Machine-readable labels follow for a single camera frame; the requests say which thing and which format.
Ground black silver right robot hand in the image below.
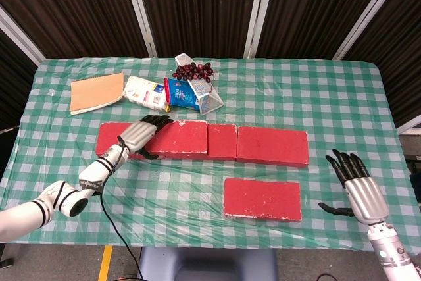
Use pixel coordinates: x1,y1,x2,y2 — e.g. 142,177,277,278
318,148,391,226

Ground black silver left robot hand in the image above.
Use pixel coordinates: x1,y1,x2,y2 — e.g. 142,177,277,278
117,115,174,160

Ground red brick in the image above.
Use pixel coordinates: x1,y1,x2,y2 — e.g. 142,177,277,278
222,178,303,222
95,122,134,160
207,123,238,162
130,120,209,161
235,126,310,167

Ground white snack packet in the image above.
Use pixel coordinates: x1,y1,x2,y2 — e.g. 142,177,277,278
123,76,169,112

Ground blue snack packet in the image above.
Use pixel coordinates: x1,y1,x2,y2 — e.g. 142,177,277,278
163,77,201,112

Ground tan spiral notebook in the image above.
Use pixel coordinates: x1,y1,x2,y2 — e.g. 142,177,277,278
69,72,125,116

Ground white mesh basket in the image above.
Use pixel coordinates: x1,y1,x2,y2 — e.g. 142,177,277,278
174,53,224,116

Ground dark red grape bunch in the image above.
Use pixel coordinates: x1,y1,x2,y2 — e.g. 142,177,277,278
172,62,215,83

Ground green checked tablecloth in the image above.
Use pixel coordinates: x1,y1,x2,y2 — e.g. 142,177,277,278
0,57,421,255

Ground blue grey chair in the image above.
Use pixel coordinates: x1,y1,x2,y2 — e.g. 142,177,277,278
137,247,279,281

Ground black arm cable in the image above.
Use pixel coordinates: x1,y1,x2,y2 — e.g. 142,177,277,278
98,138,145,280

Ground white partition frame post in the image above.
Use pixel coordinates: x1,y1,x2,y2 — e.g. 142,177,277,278
243,0,277,60
332,0,412,61
120,0,159,58
0,6,45,64

